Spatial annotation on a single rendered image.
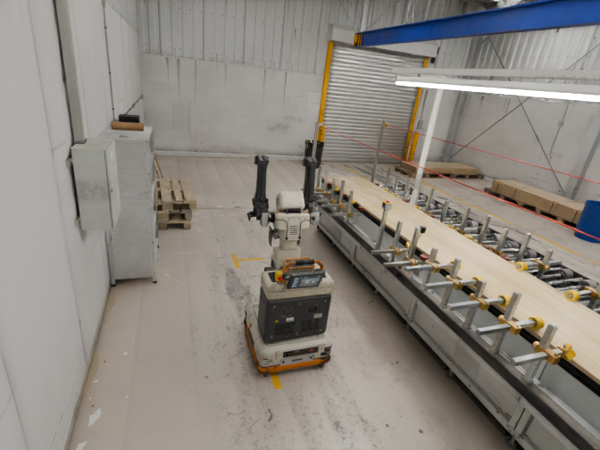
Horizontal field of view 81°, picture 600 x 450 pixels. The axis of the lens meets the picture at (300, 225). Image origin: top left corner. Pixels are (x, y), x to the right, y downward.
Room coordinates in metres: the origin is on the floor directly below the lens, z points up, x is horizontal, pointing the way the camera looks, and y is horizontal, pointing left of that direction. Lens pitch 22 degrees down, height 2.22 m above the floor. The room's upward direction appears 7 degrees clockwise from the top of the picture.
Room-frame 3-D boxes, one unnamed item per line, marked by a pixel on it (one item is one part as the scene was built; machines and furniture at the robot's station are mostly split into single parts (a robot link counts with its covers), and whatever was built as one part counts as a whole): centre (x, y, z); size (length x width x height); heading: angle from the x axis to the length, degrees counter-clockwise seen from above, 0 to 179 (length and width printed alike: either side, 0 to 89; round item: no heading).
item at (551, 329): (1.65, -1.47, 0.89); 0.04 x 0.04 x 0.48; 21
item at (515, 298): (1.89, -1.38, 0.93); 0.04 x 0.04 x 0.48; 21
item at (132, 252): (3.58, 1.86, 0.78); 0.90 x 0.45 x 1.55; 21
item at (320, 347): (2.20, -0.13, 0.23); 0.41 x 0.02 x 0.08; 111
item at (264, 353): (2.50, 0.01, 0.16); 0.67 x 0.64 x 0.25; 21
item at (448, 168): (10.80, -4.08, 0.23); 2.41 x 0.77 x 0.17; 113
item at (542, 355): (1.58, -1.41, 0.95); 0.36 x 0.03 x 0.03; 111
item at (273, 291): (2.41, -0.02, 0.59); 0.55 x 0.34 x 0.83; 111
